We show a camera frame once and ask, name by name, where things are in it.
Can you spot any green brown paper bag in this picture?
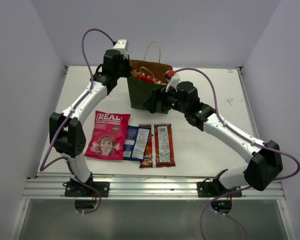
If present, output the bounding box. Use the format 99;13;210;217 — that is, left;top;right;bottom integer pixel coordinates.
127;54;173;111

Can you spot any red candy bag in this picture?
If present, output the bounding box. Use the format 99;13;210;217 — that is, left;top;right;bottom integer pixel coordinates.
131;66;167;85

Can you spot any pink Real chips bag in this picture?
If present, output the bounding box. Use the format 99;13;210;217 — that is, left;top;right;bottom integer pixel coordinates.
84;111;131;161

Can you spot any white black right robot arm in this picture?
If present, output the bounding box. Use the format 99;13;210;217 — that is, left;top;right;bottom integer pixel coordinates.
144;81;283;194

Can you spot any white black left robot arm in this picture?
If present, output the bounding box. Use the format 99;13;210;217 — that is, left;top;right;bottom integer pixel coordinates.
48;48;131;183

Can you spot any blue snack bag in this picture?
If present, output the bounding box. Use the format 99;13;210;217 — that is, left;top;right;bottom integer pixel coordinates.
123;125;150;162

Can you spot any orange red Doritos bag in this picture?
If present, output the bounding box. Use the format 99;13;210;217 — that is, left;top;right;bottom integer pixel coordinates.
138;123;176;169

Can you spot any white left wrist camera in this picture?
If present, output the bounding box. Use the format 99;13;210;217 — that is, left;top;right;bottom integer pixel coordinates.
113;39;128;59

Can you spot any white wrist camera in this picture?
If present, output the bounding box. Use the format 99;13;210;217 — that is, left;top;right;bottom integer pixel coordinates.
113;39;128;59
164;70;181;92

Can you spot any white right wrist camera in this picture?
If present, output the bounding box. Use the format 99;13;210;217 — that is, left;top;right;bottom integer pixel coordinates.
164;70;181;92

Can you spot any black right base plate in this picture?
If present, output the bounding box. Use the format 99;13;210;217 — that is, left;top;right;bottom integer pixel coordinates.
196;181;242;198

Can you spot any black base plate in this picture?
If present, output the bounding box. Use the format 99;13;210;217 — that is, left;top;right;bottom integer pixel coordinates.
196;181;242;198
62;181;110;198

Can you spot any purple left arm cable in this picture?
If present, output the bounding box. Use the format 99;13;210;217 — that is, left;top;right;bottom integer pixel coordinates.
39;28;117;215

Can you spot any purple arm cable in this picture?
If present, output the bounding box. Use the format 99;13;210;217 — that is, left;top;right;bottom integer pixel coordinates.
39;28;117;215
199;67;300;240

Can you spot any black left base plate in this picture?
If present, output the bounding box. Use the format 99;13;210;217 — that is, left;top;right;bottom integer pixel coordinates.
62;181;110;198

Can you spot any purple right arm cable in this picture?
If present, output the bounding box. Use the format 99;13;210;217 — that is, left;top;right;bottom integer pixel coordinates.
199;67;300;240

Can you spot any aluminium rail frame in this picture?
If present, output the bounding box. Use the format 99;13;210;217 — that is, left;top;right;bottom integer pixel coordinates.
9;65;298;240

